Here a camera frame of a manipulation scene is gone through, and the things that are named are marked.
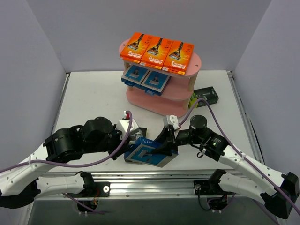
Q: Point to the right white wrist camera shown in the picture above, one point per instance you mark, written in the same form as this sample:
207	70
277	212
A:
171	121

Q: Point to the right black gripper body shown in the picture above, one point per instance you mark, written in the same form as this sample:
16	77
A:
169	137

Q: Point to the black green razor box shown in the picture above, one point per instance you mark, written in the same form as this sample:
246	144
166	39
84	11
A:
209	94
141	133

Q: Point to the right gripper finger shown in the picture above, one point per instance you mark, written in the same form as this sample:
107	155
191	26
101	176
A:
166	147
167	136

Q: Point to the pink three-tier shelf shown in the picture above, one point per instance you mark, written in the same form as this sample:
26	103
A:
176	96

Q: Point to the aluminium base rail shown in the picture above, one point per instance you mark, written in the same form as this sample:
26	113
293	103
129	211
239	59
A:
152	185

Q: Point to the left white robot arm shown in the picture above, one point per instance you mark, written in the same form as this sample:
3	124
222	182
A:
23	183

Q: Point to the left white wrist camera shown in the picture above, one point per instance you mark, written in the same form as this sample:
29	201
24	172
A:
124	124

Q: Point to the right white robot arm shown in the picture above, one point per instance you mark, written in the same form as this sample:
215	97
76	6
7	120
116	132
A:
278	192

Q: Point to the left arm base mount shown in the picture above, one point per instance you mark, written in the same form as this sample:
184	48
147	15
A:
88	200

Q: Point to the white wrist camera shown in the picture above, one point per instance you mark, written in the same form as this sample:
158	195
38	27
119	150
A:
124	124
171	121

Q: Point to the small orange razor box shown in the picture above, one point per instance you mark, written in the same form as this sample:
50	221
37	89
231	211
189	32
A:
178	58

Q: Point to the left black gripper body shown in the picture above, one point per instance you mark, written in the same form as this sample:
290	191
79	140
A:
119	145

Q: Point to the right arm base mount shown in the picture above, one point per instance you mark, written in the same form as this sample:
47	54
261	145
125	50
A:
216	200

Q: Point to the blue razor box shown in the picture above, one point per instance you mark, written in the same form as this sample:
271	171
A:
142	151
134	76
155	83

